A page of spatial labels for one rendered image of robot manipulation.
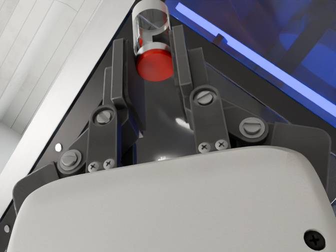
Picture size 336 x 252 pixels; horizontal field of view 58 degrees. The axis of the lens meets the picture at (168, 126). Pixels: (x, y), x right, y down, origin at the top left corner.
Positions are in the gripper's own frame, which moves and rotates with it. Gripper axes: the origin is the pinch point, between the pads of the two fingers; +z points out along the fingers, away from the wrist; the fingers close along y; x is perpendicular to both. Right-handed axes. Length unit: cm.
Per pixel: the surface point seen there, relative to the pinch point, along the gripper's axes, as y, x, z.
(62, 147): -26.0, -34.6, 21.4
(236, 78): 7.5, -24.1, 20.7
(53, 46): -144, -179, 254
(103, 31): -13.3, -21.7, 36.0
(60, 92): -24.5, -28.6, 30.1
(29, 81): -181, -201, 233
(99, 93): -16.1, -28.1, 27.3
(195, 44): 2.5, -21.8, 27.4
